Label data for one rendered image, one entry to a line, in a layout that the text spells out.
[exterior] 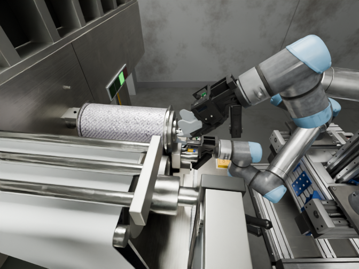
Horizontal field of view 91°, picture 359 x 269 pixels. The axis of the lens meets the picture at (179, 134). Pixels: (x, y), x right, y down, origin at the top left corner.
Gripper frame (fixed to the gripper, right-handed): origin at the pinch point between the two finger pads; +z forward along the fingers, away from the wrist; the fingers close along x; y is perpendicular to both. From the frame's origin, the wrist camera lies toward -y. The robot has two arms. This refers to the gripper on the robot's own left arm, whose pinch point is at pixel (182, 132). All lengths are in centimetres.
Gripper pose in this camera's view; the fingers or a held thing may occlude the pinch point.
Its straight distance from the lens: 52.0
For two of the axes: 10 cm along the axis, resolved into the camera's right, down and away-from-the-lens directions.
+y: -6.4, -5.9, -4.9
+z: -7.6, 4.0, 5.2
